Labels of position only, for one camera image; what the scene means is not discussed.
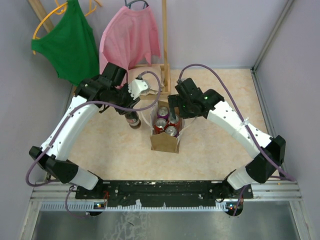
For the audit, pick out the pink t-shirt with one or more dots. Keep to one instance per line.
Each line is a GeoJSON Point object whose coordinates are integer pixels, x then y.
{"type": "Point", "coordinates": [130, 37]}

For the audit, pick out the wooden clothes rack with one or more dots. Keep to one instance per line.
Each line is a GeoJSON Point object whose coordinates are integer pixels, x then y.
{"type": "Point", "coordinates": [45, 22]}

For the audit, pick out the purple Fanta can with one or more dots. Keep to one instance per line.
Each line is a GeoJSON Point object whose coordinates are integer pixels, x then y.
{"type": "Point", "coordinates": [163, 112]}
{"type": "Point", "coordinates": [172, 131]}

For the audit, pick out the folded beige cloth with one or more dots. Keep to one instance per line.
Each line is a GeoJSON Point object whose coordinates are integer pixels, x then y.
{"type": "Point", "coordinates": [151, 80]}

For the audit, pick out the red cola can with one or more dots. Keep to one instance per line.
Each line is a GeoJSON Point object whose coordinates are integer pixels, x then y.
{"type": "Point", "coordinates": [174, 121]}
{"type": "Point", "coordinates": [160, 126]}

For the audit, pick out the glass cola bottle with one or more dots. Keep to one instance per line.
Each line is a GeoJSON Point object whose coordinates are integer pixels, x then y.
{"type": "Point", "coordinates": [133, 119]}

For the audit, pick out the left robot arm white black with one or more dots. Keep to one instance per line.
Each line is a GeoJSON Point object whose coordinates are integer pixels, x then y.
{"type": "Point", "coordinates": [91, 94]}

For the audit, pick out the white cable duct strip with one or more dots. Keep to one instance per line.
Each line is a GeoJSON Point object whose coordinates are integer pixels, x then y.
{"type": "Point", "coordinates": [91, 206]}

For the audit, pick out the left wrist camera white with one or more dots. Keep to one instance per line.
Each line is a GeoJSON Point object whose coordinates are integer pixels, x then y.
{"type": "Point", "coordinates": [138, 87]}

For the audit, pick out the grey clothes hanger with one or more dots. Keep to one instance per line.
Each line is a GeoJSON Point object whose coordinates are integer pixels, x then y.
{"type": "Point", "coordinates": [136, 5]}

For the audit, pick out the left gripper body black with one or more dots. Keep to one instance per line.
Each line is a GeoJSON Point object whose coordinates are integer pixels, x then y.
{"type": "Point", "coordinates": [122, 97]}

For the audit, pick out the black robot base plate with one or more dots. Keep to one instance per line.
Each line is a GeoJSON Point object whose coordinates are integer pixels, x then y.
{"type": "Point", "coordinates": [155, 193]}

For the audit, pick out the aluminium corner post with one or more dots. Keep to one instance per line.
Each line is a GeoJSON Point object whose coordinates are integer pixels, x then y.
{"type": "Point", "coordinates": [273, 34]}

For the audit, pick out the green tank top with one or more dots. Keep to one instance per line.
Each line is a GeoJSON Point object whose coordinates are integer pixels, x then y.
{"type": "Point", "coordinates": [70, 46]}

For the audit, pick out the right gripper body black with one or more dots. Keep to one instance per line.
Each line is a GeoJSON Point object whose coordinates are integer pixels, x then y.
{"type": "Point", "coordinates": [185, 110]}

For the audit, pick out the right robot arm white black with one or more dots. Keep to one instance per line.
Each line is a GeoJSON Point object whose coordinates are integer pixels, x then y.
{"type": "Point", "coordinates": [267, 152]}

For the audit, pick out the aluminium frame rail front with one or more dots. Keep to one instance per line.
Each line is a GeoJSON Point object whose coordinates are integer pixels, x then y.
{"type": "Point", "coordinates": [271, 191]}

